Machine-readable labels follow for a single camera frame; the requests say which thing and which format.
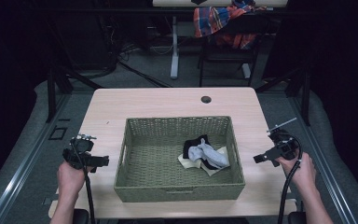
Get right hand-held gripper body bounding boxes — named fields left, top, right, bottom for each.
left=266, top=117, right=301, bottom=161

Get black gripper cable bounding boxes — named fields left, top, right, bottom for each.
left=69, top=138, right=97, bottom=224
left=277, top=133, right=304, bottom=224

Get black floor cables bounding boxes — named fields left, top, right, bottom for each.
left=105, top=18, right=175, bottom=89

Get person's right hand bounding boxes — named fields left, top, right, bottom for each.
left=274, top=151, right=318, bottom=191

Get green woven basket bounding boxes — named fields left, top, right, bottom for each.
left=113, top=116, right=247, bottom=203

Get plaid shirt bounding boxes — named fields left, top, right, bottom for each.
left=193, top=0, right=268, bottom=50

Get black sock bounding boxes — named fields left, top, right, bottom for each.
left=182, top=133, right=220, bottom=171

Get black metal stand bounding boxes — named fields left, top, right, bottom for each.
left=255, top=63, right=312, bottom=127
left=45, top=60, right=103, bottom=124

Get aluminium floor rail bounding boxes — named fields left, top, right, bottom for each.
left=0, top=92, right=73, bottom=224
left=288, top=94, right=358, bottom=224

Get light grey sock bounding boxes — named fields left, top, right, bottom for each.
left=187, top=137, right=231, bottom=169

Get person's left hand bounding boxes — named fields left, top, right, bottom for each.
left=57, top=160, right=95, bottom=196

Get black chair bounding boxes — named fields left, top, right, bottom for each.
left=197, top=13, right=269, bottom=88

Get black armrest pad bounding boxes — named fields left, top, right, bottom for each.
left=72, top=208, right=90, bottom=224
left=287, top=211, right=308, bottom=224

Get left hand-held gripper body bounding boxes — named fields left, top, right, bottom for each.
left=62, top=133, right=98, bottom=171

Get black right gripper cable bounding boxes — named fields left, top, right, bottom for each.
left=277, top=133, right=304, bottom=224

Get white desk leg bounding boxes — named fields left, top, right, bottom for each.
left=241, top=63, right=252, bottom=79
left=170, top=15, right=180, bottom=80

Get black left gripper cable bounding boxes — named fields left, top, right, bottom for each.
left=69, top=138, right=97, bottom=224

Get pile of socks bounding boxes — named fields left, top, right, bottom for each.
left=177, top=146, right=231, bottom=177

